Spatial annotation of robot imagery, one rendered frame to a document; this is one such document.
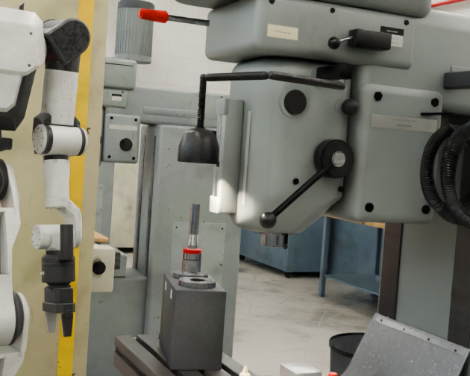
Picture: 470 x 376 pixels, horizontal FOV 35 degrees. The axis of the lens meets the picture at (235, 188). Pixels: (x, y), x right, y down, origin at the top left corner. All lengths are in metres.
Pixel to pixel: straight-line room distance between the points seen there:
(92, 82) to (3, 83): 1.19
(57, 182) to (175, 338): 0.57
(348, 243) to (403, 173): 7.42
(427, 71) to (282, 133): 0.33
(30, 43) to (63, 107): 0.21
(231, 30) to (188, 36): 9.68
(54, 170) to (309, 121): 0.90
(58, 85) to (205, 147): 0.84
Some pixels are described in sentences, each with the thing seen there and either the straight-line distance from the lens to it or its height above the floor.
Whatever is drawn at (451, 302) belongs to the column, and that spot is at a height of 1.18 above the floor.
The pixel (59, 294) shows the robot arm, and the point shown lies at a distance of 2.04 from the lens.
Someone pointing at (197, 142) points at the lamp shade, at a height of 1.47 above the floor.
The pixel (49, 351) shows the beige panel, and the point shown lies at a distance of 3.18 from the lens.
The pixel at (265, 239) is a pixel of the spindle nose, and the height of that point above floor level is 1.29.
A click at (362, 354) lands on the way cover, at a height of 1.01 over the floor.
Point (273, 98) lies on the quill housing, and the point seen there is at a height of 1.55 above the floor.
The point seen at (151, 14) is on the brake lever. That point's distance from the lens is 1.46.
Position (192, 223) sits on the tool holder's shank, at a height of 1.27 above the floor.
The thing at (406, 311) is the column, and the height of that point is 1.13.
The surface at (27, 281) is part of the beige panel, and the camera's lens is 3.10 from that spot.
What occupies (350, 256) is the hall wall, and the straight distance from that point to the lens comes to 8.84.
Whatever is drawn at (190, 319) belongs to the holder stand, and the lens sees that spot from 1.76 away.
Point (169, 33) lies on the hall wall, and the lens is 10.98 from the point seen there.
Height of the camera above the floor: 1.46
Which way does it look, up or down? 3 degrees down
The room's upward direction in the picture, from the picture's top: 4 degrees clockwise
